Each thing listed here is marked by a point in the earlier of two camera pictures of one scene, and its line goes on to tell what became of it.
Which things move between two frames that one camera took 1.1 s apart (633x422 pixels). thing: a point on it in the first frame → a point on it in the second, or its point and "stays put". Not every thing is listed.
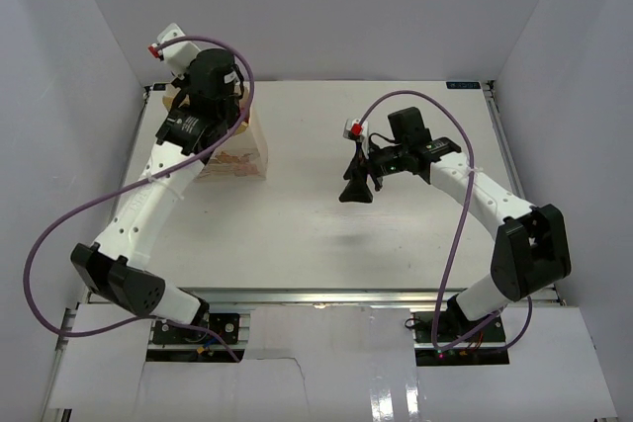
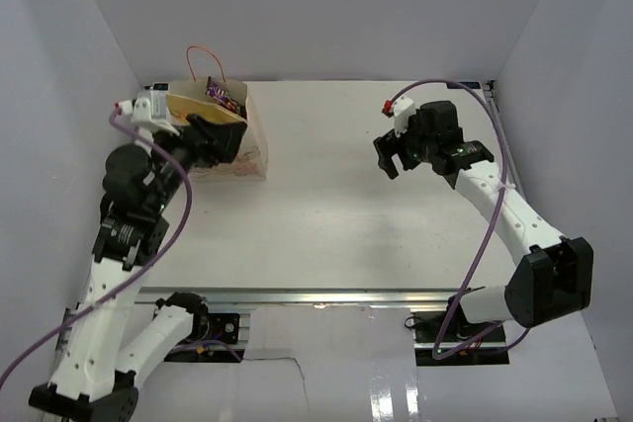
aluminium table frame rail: [315, 298] stays put
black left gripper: [188, 85] → [222, 139]
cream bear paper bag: [241, 156] stays put
